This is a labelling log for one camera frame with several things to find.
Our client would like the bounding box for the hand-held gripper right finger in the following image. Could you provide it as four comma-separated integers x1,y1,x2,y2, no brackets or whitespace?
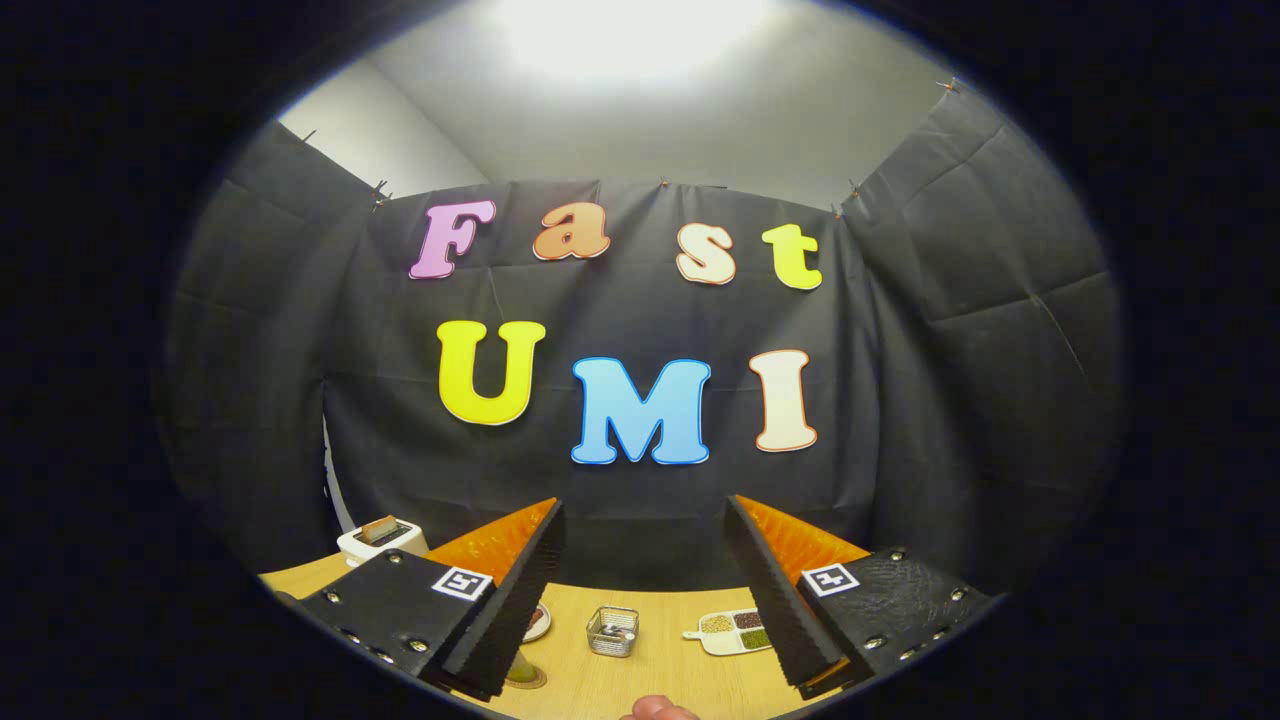
723,494,1006,701

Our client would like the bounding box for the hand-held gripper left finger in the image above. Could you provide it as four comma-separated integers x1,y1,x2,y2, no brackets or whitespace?
272,497,567,702

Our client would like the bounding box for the white divided tray with grains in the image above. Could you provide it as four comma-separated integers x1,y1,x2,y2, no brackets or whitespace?
683,609,773,657

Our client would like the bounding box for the white toaster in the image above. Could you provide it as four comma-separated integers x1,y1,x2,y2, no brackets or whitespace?
337,515,429,568

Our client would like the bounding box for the wooden table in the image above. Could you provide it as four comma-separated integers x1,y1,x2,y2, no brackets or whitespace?
258,552,851,720

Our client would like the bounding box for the black backdrop cloth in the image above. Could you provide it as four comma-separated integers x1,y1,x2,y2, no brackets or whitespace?
155,80,1126,601

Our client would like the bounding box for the wire mesh basket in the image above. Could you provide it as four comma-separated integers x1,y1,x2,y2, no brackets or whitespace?
586,606,640,658

